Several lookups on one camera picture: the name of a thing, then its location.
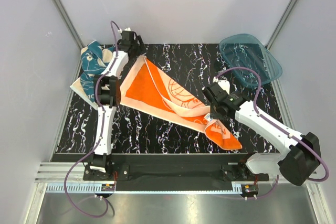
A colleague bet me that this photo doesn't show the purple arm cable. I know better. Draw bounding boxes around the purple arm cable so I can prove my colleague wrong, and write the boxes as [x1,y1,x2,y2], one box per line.
[214,66,330,200]
[64,20,124,218]

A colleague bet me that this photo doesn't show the orange Doraemon towel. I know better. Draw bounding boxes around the orange Doraemon towel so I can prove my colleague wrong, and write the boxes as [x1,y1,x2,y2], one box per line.
[120,56,242,151]

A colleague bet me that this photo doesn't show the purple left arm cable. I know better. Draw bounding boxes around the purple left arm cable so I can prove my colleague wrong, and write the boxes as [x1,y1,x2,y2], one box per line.
[64,20,124,218]

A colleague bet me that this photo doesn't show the teal transparent plastic bin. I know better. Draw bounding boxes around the teal transparent plastic bin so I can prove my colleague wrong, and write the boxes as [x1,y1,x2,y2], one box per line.
[219,34,282,85]

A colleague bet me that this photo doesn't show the small controller board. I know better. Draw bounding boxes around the small controller board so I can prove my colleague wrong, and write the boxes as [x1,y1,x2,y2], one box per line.
[242,184,259,197]
[101,184,116,191]

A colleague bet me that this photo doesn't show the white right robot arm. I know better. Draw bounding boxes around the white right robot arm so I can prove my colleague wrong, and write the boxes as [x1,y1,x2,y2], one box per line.
[203,81,321,186]

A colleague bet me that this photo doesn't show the aluminium front rail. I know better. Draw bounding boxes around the aluminium front rail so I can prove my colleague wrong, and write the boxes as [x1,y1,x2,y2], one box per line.
[34,162,321,195]

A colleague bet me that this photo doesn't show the right small controller board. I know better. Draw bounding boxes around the right small controller board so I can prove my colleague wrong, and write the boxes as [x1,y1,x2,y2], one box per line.
[242,184,259,197]

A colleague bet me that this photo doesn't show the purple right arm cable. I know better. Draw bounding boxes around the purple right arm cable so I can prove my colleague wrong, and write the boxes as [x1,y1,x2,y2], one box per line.
[214,66,330,200]

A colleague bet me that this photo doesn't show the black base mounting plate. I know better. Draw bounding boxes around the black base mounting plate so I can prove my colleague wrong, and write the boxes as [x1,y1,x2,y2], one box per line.
[83,154,254,183]

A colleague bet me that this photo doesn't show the teal Doraemon towel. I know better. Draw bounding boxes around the teal Doraemon towel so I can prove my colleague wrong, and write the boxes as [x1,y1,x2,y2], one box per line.
[70,41,115,110]

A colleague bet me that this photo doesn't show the left small controller board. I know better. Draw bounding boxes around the left small controller board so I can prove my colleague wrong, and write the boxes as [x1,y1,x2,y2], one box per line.
[101,184,116,191]

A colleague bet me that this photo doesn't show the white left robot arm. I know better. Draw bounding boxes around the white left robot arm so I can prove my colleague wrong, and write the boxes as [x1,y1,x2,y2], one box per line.
[88,28,145,180]

